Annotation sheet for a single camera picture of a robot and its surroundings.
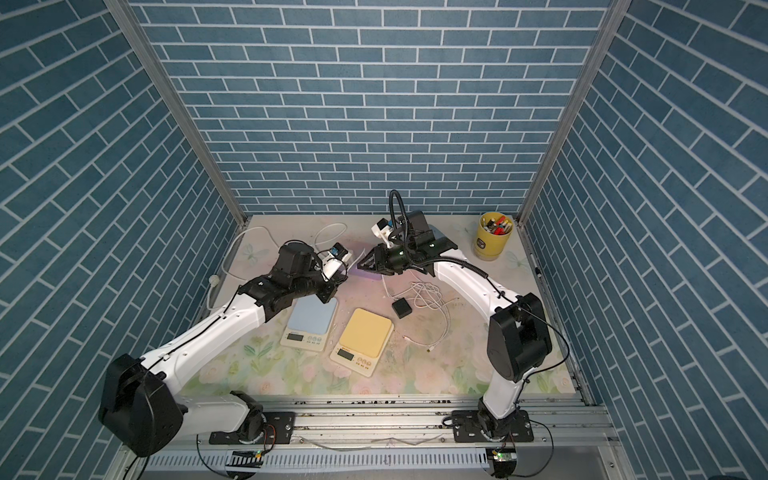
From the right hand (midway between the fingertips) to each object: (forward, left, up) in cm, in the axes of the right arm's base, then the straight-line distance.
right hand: (363, 268), depth 78 cm
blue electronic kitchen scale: (-7, +17, -20) cm, 27 cm away
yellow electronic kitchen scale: (-11, 0, -22) cm, 24 cm away
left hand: (0, +4, -4) cm, 5 cm away
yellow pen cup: (+24, -39, -9) cm, 47 cm away
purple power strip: (-1, +2, +1) cm, 2 cm away
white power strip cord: (+8, +57, -24) cm, 62 cm away
